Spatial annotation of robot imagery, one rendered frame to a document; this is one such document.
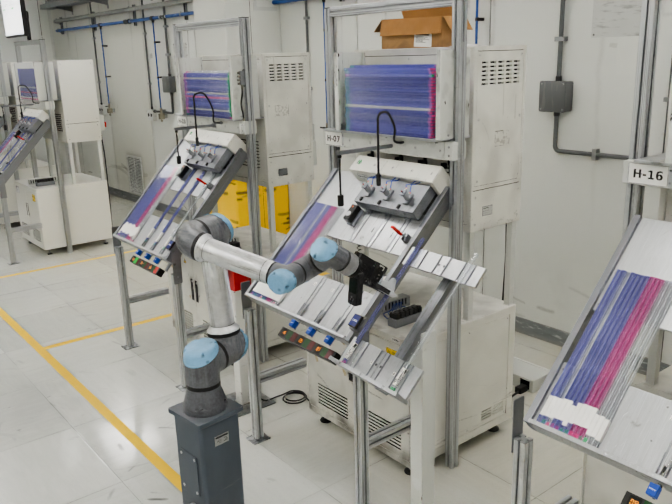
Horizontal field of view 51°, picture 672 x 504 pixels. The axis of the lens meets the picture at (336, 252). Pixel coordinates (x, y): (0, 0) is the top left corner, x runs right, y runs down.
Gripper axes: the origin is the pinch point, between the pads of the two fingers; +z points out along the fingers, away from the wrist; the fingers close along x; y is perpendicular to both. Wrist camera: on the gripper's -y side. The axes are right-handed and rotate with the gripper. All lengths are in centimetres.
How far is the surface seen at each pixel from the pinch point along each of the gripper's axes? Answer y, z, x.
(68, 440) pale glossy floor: -121, -11, 141
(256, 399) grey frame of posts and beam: -63, 35, 85
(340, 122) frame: 61, 1, 75
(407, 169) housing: 50, 14, 36
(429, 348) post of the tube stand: -10.2, 11.4, -16.5
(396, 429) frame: -43, 46, 12
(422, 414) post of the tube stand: -30.7, 22.2, -16.5
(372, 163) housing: 50, 13, 57
